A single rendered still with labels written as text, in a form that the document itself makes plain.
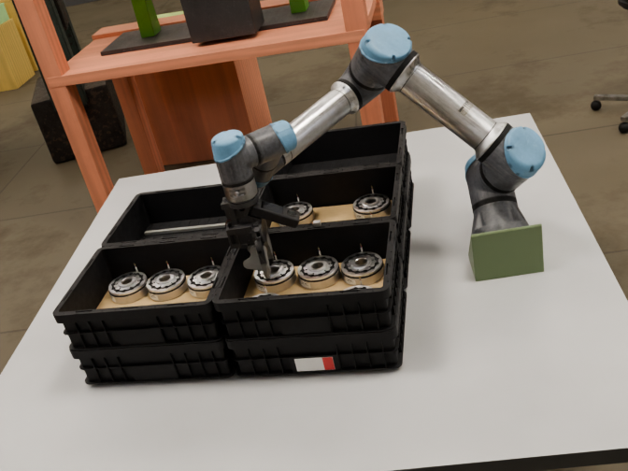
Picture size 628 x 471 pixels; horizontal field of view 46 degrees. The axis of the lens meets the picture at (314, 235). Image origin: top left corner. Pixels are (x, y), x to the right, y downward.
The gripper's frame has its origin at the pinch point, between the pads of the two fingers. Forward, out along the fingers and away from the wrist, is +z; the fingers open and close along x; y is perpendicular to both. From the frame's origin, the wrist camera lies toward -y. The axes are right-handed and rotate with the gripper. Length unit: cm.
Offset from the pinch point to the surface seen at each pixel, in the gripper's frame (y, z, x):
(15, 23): 335, 40, -570
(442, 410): -36, 19, 34
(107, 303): 45.6, 6.3, -3.0
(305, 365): -6.6, 16.0, 18.7
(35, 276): 165, 89, -162
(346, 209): -16.5, 6.3, -34.9
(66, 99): 126, 8, -188
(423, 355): -33.7, 19.3, 15.7
